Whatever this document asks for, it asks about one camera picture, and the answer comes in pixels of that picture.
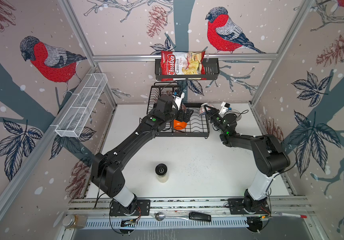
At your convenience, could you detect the orange plastic bowl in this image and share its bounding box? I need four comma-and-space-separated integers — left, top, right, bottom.
174, 120, 187, 131

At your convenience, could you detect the black wire dish rack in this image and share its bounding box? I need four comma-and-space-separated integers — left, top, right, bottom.
147, 82, 210, 139

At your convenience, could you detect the blue geometric patterned bowl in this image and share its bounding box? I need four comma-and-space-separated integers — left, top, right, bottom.
200, 103, 208, 116

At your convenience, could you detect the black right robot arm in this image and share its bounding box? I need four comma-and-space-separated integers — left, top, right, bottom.
204, 105, 290, 214

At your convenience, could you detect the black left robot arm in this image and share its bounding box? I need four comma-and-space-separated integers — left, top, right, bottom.
91, 95, 194, 214

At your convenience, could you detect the red cassava chips bag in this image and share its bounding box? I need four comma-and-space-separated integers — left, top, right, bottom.
161, 51, 205, 76

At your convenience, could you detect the black lid jar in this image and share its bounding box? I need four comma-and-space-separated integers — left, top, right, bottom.
155, 164, 169, 183

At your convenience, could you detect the metal spoon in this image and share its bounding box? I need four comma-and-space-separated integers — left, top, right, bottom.
155, 212, 189, 222

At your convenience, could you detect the red white marker pen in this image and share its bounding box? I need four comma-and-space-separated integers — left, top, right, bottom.
277, 212, 307, 219

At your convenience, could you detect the glass jar with spice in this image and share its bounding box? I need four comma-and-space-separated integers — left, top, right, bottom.
62, 215, 88, 229

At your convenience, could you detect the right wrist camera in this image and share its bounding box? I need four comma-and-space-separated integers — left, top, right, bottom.
219, 102, 230, 115

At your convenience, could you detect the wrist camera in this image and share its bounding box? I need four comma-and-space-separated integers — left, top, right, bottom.
172, 91, 185, 110
219, 102, 230, 115

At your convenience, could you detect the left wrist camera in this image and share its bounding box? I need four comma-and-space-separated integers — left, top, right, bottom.
172, 91, 185, 110

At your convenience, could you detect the black wall shelf basket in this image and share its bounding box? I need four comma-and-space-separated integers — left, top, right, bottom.
155, 59, 220, 82

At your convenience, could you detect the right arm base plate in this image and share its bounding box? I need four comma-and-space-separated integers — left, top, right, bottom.
226, 198, 271, 215

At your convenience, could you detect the white wire mesh basket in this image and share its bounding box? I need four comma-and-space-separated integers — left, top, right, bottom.
55, 73, 108, 138

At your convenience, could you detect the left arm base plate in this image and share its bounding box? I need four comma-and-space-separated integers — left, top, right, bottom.
110, 199, 151, 217

